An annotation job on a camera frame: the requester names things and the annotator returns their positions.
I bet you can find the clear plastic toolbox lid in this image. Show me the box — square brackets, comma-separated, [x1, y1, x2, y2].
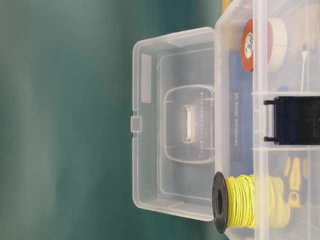
[130, 27, 216, 222]

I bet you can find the clear plastic toolbox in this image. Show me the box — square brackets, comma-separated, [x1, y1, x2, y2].
[215, 0, 320, 240]

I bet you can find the orange tape roll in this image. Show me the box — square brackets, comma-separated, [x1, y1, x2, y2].
[241, 18, 274, 72]

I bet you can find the white tape roll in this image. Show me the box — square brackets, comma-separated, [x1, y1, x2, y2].
[267, 18, 288, 72]

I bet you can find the yellow wire spool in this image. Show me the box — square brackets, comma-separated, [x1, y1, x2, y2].
[212, 171, 291, 234]

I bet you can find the black toolbox latch handle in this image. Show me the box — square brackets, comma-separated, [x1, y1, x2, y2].
[263, 96, 320, 146]

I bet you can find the yellow black handled nipper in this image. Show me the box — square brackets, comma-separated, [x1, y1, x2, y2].
[283, 155, 309, 208]

